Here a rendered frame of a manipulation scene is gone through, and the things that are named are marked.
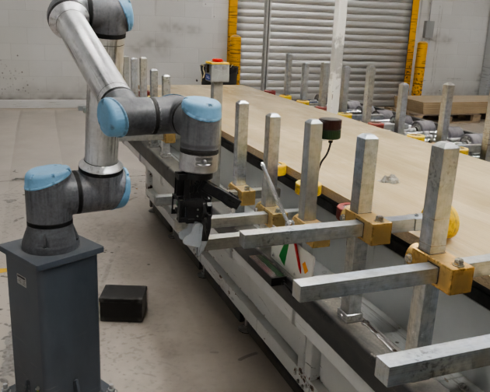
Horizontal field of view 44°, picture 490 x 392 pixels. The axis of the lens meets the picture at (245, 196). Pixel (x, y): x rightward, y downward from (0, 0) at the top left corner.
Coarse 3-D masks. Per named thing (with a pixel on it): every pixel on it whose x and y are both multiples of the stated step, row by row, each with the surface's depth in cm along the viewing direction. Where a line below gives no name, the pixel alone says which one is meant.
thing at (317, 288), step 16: (480, 256) 115; (352, 272) 105; (368, 272) 105; (384, 272) 106; (400, 272) 106; (416, 272) 107; (432, 272) 109; (480, 272) 113; (304, 288) 99; (320, 288) 100; (336, 288) 102; (352, 288) 103; (368, 288) 104; (384, 288) 105
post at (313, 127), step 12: (312, 120) 153; (312, 132) 153; (312, 144) 154; (312, 156) 155; (312, 168) 156; (300, 180) 159; (312, 180) 157; (300, 192) 160; (312, 192) 158; (300, 204) 160; (312, 204) 159; (300, 216) 161; (312, 216) 160; (312, 252) 163
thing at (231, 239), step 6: (216, 234) 150; (222, 234) 150; (228, 234) 150; (234, 234) 150; (210, 240) 147; (216, 240) 147; (222, 240) 148; (228, 240) 148; (234, 240) 149; (210, 246) 147; (216, 246) 148; (222, 246) 148; (228, 246) 149; (234, 246) 149; (240, 246) 150
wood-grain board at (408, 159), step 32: (224, 96) 377; (256, 96) 384; (224, 128) 269; (256, 128) 273; (288, 128) 276; (352, 128) 283; (288, 160) 213; (320, 160) 216; (352, 160) 218; (384, 160) 220; (416, 160) 222; (480, 160) 227; (384, 192) 178; (416, 192) 180; (480, 192) 183; (480, 224) 153
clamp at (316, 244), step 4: (296, 216) 163; (296, 220) 162; (300, 220) 160; (308, 220) 160; (312, 220) 160; (316, 220) 160; (296, 224) 162; (300, 224) 160; (324, 240) 155; (328, 240) 155; (308, 244) 156; (312, 244) 154; (316, 244) 154; (320, 244) 155; (324, 244) 155; (328, 244) 156
